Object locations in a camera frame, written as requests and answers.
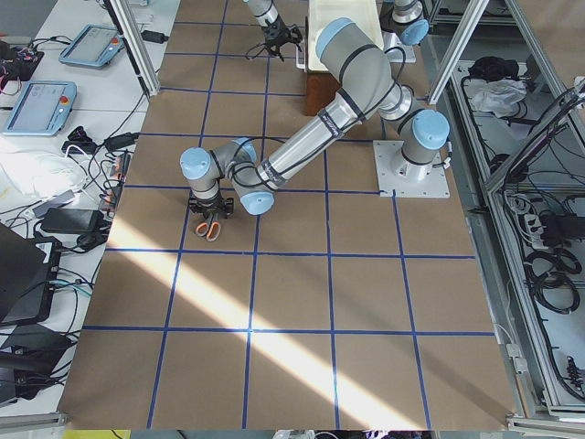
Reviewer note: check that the black monitor stand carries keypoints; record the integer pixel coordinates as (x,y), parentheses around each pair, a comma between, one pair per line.
(29,359)

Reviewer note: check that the aluminium frame post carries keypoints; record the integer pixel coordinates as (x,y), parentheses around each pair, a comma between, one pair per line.
(123,18)

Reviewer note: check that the orange grey handled scissors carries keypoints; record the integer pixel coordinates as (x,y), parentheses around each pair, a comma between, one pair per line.
(209,227)

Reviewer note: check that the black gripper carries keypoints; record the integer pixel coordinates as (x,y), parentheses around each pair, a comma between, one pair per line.
(211,205)
(275,36)

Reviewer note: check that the blue teach pendant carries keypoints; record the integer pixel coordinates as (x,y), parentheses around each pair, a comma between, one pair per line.
(41,109)
(94,47)

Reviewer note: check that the brown wooden drawer cabinet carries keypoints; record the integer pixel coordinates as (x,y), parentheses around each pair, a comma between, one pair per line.
(320,90)

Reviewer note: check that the black laptop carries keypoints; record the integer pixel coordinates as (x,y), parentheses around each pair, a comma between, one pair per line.
(28,268)

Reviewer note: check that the white crumpled cloth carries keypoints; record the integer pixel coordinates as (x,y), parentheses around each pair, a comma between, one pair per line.
(500,97)

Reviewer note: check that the blue teach pendant upper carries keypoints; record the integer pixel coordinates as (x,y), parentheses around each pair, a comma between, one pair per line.
(94,47)

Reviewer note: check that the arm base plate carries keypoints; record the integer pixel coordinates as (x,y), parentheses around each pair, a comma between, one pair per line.
(399,178)

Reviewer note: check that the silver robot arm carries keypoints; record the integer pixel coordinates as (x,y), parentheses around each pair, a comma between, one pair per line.
(266,14)
(367,88)

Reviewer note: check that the black power brick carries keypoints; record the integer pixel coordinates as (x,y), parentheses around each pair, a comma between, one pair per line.
(71,221)

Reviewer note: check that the aluminium frame rack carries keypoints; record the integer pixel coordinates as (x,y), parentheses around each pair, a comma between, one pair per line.
(525,175)

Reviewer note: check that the blue teach pendant lower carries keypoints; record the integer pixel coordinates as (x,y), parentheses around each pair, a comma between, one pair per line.
(41,109)

